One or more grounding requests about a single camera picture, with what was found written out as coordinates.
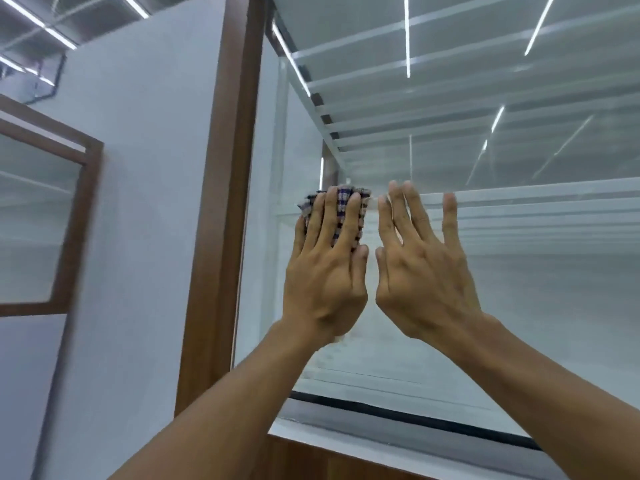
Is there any person's right hand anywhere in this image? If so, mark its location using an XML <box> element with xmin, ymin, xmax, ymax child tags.
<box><xmin>375</xmin><ymin>180</ymin><xmax>501</xmax><ymax>345</ymax></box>

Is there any person's left hand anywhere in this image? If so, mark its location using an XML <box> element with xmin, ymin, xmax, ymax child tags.
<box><xmin>281</xmin><ymin>187</ymin><xmax>370</xmax><ymax>345</ymax></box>

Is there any blue white checkered cloth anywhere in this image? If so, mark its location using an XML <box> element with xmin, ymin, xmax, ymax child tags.
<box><xmin>299</xmin><ymin>183</ymin><xmax>373</xmax><ymax>253</ymax></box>

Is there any wooden glass display cabinet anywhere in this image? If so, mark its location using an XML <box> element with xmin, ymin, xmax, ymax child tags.
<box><xmin>173</xmin><ymin>0</ymin><xmax>640</xmax><ymax>480</ymax></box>

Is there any person's left forearm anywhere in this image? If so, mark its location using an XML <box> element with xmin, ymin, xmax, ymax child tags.
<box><xmin>107</xmin><ymin>319</ymin><xmax>341</xmax><ymax>480</ymax></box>

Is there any person's right forearm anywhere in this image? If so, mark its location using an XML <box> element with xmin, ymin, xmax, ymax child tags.
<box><xmin>439</xmin><ymin>314</ymin><xmax>640</xmax><ymax>480</ymax></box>

